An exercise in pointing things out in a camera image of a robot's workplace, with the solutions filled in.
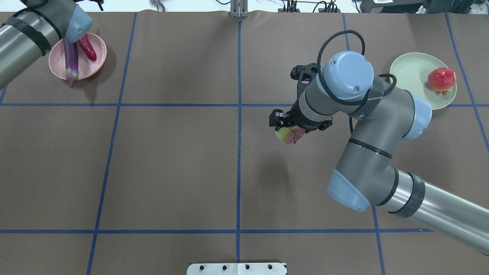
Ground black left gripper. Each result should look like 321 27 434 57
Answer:
75 0 104 11

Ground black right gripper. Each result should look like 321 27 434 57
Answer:
269 63 332 132

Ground red chili pepper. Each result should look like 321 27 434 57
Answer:
77 34 97 61

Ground purple eggplant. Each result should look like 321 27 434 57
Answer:
62 39 80 88

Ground peach fruit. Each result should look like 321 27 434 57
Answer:
275 126 305 144

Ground red tomato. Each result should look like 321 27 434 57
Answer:
427 67 457 95

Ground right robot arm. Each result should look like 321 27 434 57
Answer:
269 51 489 255

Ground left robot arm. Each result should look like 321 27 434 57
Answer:
0 0 92 88

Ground pink plate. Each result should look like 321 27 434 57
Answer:
48 32 107 80

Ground light green plate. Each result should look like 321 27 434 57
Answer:
390 52 457 110

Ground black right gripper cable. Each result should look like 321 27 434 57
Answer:
316 30 398 134

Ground aluminium frame post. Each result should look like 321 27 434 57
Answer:
229 0 249 18

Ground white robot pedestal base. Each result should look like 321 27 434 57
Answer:
186 262 288 275

